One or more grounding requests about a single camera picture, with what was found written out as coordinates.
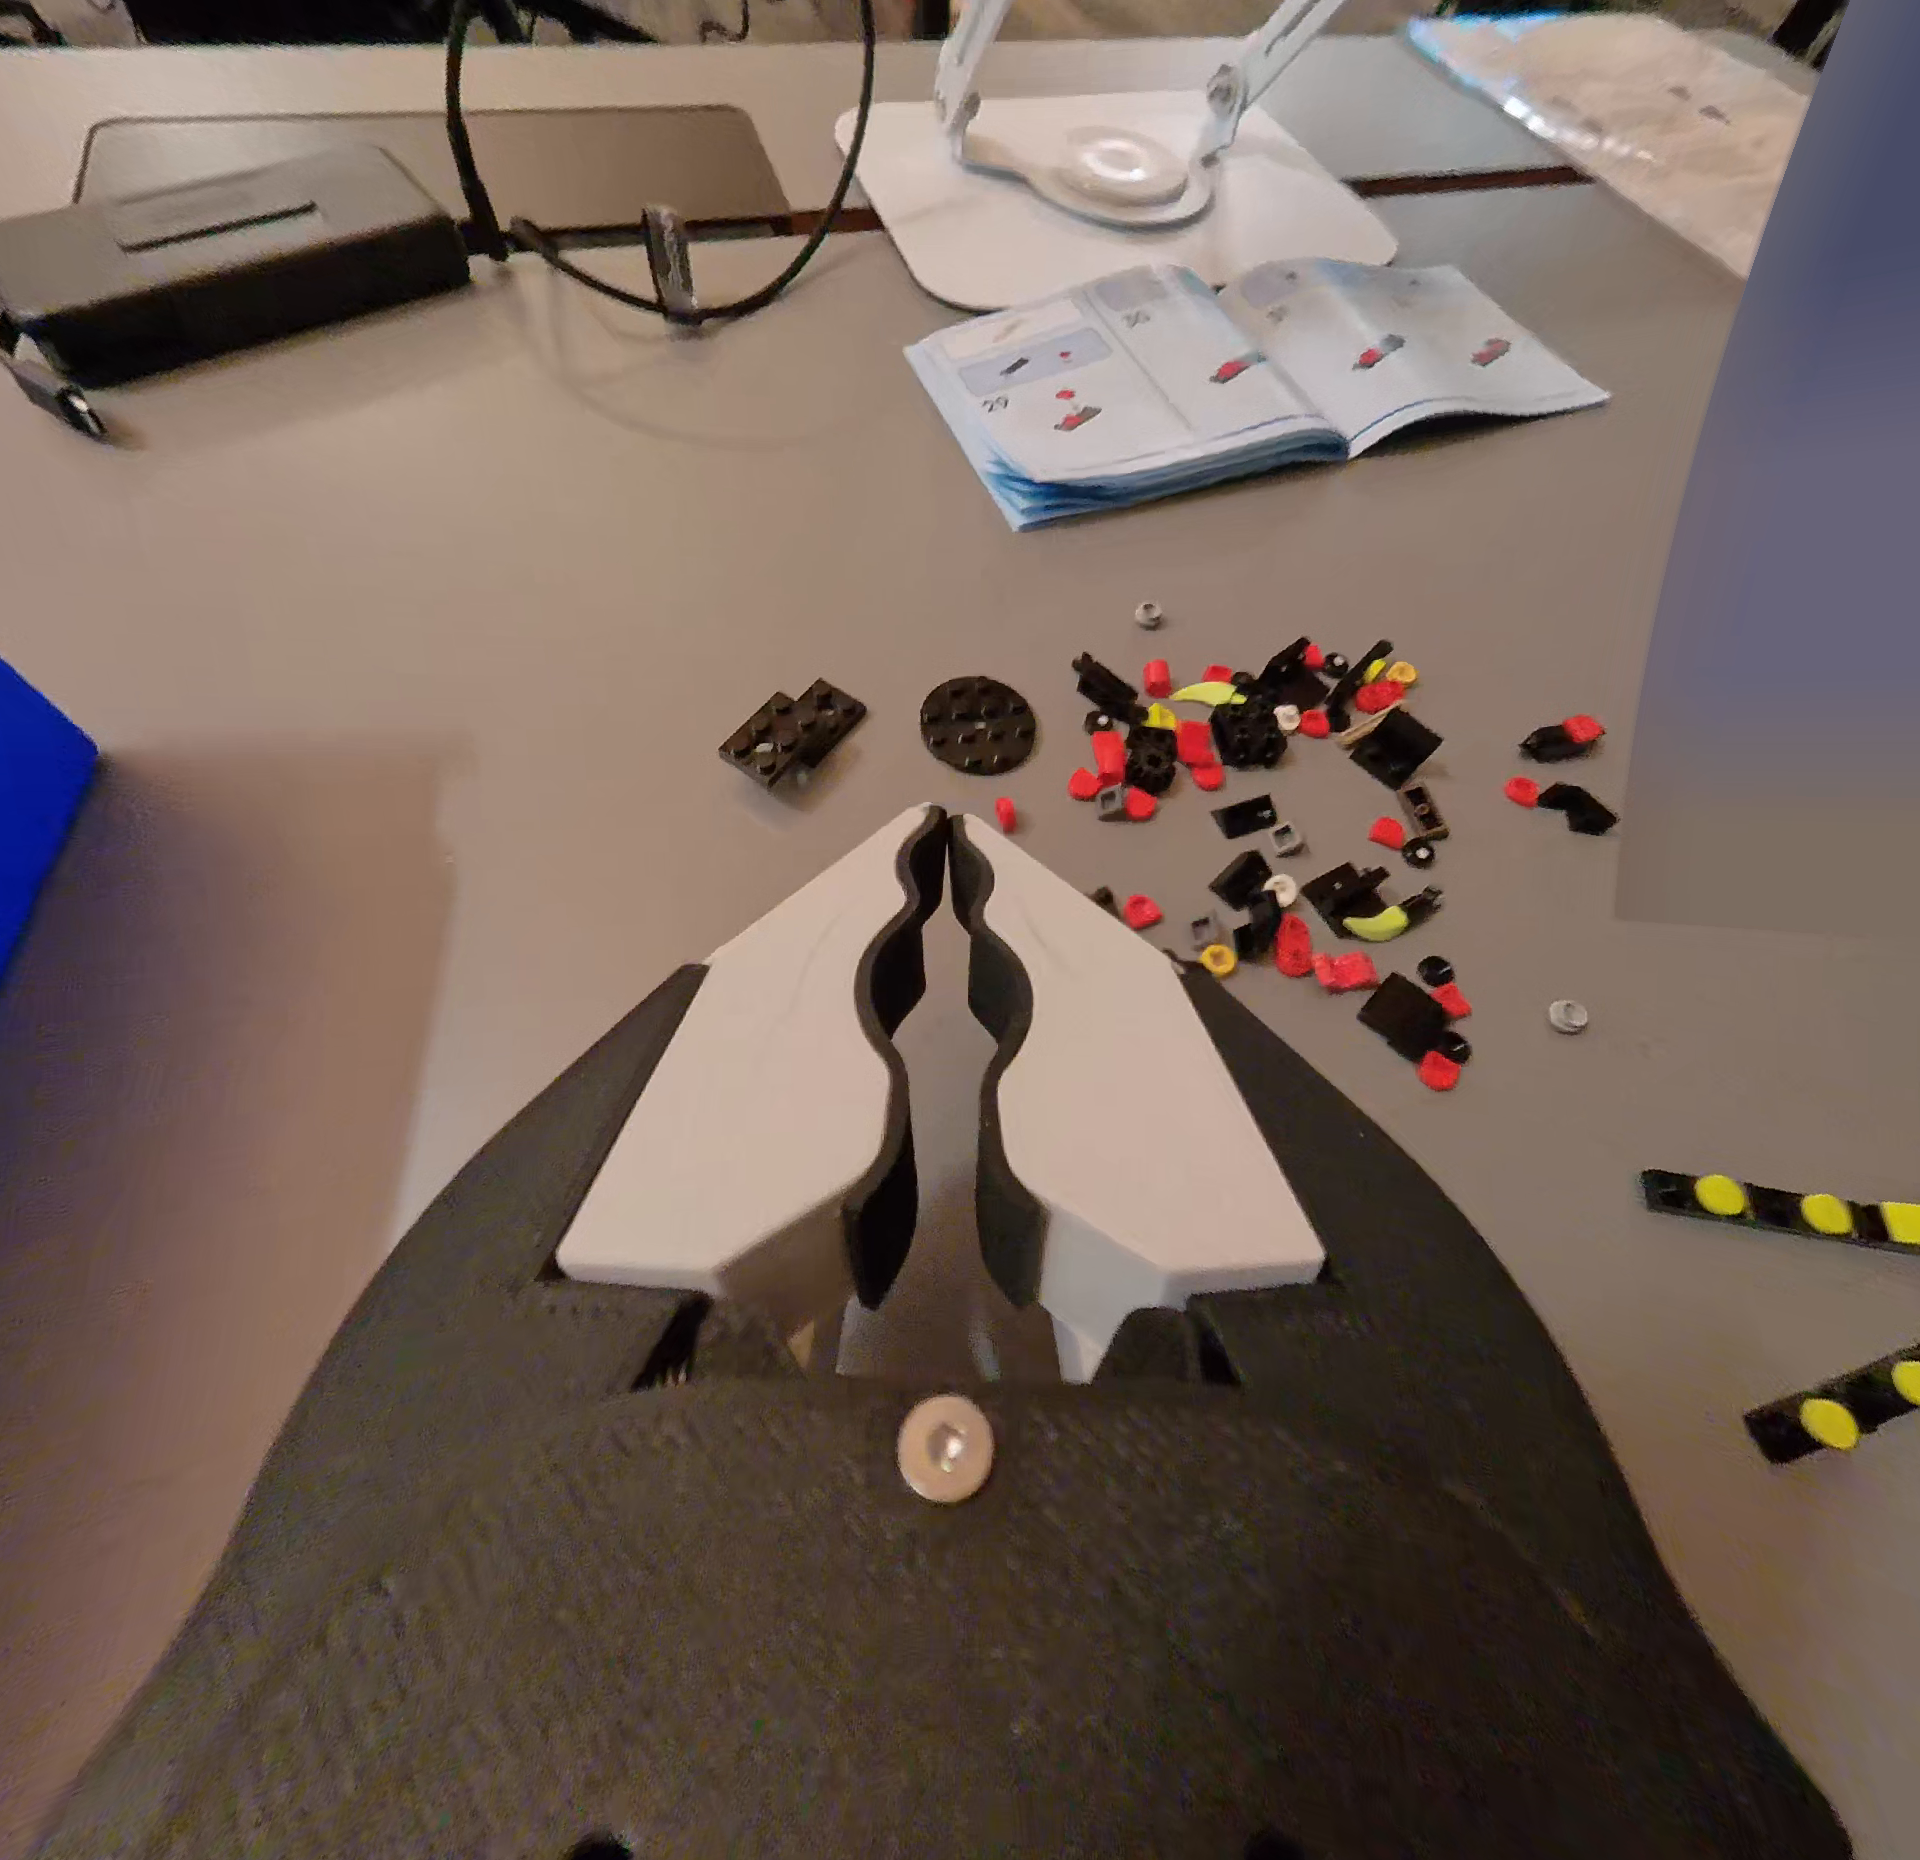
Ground pile of lego pieces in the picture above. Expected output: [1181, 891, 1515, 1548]
[1068, 633, 1481, 1095]

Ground black looping cable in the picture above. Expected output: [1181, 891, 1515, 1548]
[443, 0, 878, 329]

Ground round black lego plate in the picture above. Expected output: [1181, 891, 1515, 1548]
[919, 673, 1040, 777]

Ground lego instruction booklet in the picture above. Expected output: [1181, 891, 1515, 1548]
[904, 259, 1610, 532]

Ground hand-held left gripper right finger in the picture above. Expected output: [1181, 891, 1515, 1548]
[944, 807, 1331, 1384]

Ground blue plastic storage bin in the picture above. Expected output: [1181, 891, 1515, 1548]
[0, 657, 99, 984]

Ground yellow black lego spider model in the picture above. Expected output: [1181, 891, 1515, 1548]
[1640, 1168, 1920, 1468]

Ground black power brick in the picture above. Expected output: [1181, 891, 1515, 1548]
[0, 141, 473, 392]

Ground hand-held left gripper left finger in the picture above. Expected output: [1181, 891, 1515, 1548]
[554, 803, 949, 1367]

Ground black cable plug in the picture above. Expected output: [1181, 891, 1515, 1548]
[0, 323, 115, 448]

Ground white lamp base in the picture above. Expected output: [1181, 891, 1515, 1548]
[831, 0, 1405, 315]

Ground clear plastic bag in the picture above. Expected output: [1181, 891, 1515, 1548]
[1407, 12, 1816, 278]

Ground black desk cable cover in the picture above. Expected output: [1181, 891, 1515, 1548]
[75, 103, 795, 235]

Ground black lego plate assembly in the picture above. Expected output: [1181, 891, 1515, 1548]
[718, 675, 871, 797]

